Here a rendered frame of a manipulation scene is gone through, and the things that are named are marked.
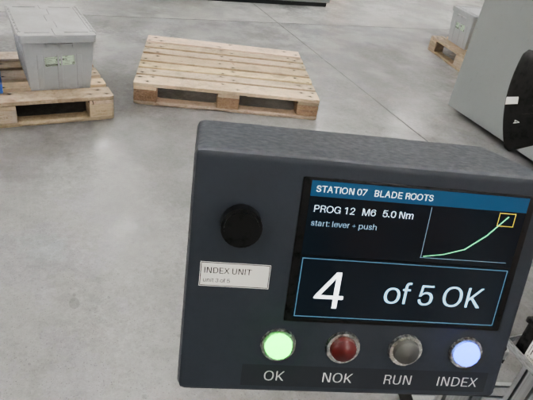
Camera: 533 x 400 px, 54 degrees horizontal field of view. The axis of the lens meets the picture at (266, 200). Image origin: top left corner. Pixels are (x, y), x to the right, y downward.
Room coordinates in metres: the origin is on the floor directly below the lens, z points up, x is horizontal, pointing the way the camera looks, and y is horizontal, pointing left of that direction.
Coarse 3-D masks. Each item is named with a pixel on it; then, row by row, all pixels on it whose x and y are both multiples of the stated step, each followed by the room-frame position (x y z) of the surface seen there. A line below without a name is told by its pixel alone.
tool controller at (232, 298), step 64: (256, 128) 0.39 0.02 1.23; (192, 192) 0.29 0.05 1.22; (256, 192) 0.30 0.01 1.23; (320, 192) 0.31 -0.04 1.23; (384, 192) 0.31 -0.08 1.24; (448, 192) 0.32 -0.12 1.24; (512, 192) 0.33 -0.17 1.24; (192, 256) 0.28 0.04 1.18; (256, 256) 0.29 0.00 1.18; (320, 256) 0.29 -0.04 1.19; (384, 256) 0.30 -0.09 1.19; (448, 256) 0.31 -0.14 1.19; (512, 256) 0.32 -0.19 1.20; (192, 320) 0.27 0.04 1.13; (256, 320) 0.28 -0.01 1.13; (320, 320) 0.28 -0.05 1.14; (384, 320) 0.29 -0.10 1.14; (448, 320) 0.30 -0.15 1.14; (512, 320) 0.31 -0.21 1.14; (192, 384) 0.25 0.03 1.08; (256, 384) 0.26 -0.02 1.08; (320, 384) 0.27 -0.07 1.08; (384, 384) 0.28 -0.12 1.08; (448, 384) 0.29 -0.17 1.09
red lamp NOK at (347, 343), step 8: (336, 336) 0.28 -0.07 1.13; (344, 336) 0.28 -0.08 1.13; (352, 336) 0.28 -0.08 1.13; (328, 344) 0.28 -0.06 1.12; (336, 344) 0.28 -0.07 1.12; (344, 344) 0.28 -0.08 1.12; (352, 344) 0.28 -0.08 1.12; (328, 352) 0.28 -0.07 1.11; (336, 352) 0.27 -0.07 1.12; (344, 352) 0.27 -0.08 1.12; (352, 352) 0.27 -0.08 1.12; (336, 360) 0.28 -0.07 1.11; (344, 360) 0.27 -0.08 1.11
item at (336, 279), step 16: (304, 256) 0.29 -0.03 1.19; (304, 272) 0.29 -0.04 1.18; (320, 272) 0.29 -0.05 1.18; (336, 272) 0.29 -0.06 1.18; (352, 272) 0.30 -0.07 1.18; (304, 288) 0.29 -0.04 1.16; (320, 288) 0.29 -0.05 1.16; (336, 288) 0.29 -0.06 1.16; (352, 288) 0.29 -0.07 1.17; (304, 304) 0.28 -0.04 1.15; (320, 304) 0.29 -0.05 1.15; (336, 304) 0.29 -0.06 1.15; (352, 304) 0.29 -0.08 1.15; (352, 320) 0.29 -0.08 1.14
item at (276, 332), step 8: (264, 336) 0.27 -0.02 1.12; (272, 336) 0.27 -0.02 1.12; (280, 336) 0.27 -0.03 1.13; (288, 336) 0.27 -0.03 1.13; (264, 344) 0.27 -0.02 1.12; (272, 344) 0.27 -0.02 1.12; (280, 344) 0.27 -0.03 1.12; (288, 344) 0.27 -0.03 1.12; (264, 352) 0.27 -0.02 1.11; (272, 352) 0.26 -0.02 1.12; (280, 352) 0.26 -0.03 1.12; (288, 352) 0.27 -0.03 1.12; (280, 360) 0.27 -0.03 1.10
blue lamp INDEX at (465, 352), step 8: (456, 344) 0.29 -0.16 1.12; (464, 344) 0.29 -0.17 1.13; (472, 344) 0.30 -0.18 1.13; (480, 344) 0.30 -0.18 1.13; (456, 352) 0.29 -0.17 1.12; (464, 352) 0.29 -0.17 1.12; (472, 352) 0.29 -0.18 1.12; (480, 352) 0.30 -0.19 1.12; (456, 360) 0.29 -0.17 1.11; (464, 360) 0.29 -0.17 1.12; (472, 360) 0.29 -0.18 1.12
